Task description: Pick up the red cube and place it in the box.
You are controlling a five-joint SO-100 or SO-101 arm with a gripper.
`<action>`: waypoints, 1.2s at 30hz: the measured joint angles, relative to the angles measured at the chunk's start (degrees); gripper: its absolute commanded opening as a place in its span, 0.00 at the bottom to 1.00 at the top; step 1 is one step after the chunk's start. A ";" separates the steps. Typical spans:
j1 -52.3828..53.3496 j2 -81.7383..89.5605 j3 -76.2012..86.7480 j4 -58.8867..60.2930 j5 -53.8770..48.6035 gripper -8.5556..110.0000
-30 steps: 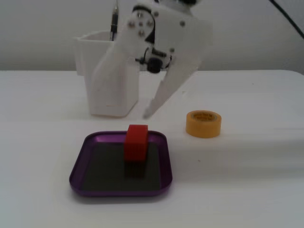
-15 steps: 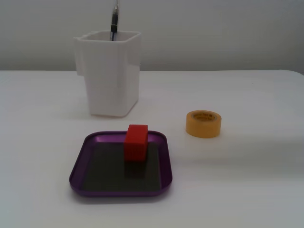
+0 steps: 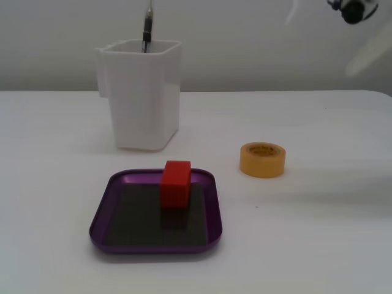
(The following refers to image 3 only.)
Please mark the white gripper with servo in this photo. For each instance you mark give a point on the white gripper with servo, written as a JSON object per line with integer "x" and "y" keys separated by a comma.
{"x": 367, "y": 59}

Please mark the red cube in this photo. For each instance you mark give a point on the red cube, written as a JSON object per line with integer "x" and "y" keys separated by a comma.
{"x": 175, "y": 186}

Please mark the yellow tape roll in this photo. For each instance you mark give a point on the yellow tape roll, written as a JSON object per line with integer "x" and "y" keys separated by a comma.
{"x": 261, "y": 162}

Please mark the black pen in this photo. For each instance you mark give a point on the black pen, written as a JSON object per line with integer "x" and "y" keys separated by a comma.
{"x": 147, "y": 29}

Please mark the white plastic container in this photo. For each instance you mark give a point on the white plastic container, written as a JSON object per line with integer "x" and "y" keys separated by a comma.
{"x": 141, "y": 98}

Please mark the purple metal tray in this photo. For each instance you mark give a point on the purple metal tray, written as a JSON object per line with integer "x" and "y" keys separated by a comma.
{"x": 137, "y": 220}

